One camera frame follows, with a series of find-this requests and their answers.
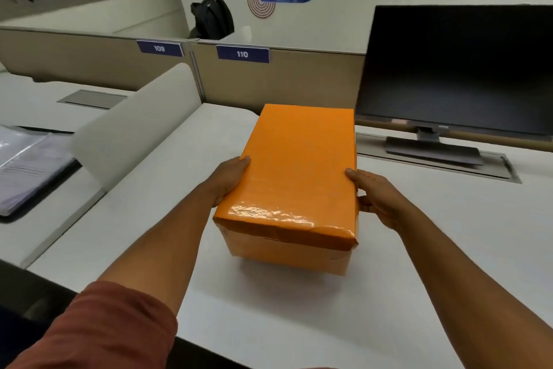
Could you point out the beige cubicle partition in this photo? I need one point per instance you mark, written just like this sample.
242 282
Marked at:
181 64

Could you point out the person's right forearm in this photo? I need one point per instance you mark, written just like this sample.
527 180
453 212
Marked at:
466 291

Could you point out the person's left hand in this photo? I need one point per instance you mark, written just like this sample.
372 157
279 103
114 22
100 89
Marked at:
227 180

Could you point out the black backpack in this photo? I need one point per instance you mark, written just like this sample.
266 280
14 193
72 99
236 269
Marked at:
211 16

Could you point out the orange box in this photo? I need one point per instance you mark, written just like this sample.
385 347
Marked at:
293 183

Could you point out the red spiral wall sticker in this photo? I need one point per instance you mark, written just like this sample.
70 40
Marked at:
261 0

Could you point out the clear folder with papers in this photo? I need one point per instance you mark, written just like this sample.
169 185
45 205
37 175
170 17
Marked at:
30 165

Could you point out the person's left forearm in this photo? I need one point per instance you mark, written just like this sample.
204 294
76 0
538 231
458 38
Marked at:
162 243

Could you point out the person's right thumb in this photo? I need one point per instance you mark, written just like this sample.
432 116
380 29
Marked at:
359 177

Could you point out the white desk divider panel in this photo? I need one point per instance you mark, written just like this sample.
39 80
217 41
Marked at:
138 122

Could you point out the blue desk number label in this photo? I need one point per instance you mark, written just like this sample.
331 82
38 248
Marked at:
242 54
160 48

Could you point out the grey monitor stand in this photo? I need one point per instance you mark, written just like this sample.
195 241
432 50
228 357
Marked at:
432 148

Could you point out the person's right hand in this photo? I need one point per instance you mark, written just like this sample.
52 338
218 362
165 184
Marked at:
380 198

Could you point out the black computer monitor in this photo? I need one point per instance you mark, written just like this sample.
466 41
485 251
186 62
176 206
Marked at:
458 70

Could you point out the person's left thumb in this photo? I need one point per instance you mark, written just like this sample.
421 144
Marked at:
241 163

